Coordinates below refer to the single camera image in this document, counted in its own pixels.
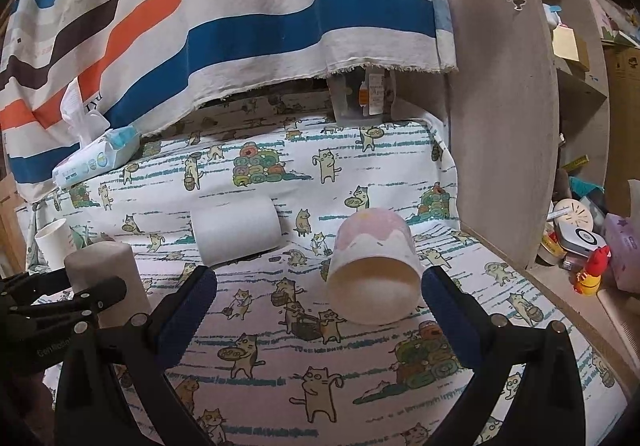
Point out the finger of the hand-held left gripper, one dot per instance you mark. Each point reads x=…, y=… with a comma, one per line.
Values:
x=82, y=298
x=30, y=287

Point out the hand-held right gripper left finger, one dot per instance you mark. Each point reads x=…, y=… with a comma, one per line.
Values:
x=186, y=315

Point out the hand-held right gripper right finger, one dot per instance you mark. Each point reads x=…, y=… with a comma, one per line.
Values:
x=451, y=326

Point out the plain grey-white cup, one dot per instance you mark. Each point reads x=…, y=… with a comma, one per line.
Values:
x=107, y=263

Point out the pink and white cup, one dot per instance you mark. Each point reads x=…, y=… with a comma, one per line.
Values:
x=372, y=271

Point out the white paper cup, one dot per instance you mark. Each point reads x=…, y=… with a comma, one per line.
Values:
x=52, y=243

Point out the white ribbed cup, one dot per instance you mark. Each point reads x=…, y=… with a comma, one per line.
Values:
x=235, y=232

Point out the wet wipes pack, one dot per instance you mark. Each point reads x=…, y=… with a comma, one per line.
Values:
x=95, y=157

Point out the red and yellow toy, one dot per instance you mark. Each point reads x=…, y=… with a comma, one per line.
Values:
x=592, y=271

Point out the round white device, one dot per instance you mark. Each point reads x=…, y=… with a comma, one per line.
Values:
x=575, y=216

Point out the cat printed blanket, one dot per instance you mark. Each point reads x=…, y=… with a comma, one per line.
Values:
x=350, y=176

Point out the purple tissue pack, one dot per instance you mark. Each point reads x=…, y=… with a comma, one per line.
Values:
x=622, y=241

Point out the wooden shelf unit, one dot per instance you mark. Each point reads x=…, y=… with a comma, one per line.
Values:
x=500, y=126

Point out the clear plastic container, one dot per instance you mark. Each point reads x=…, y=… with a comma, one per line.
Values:
x=362, y=96

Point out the striped cloth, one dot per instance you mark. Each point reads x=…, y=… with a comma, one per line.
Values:
x=200, y=16

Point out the yellow box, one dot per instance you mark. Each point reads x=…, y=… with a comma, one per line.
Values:
x=567, y=43

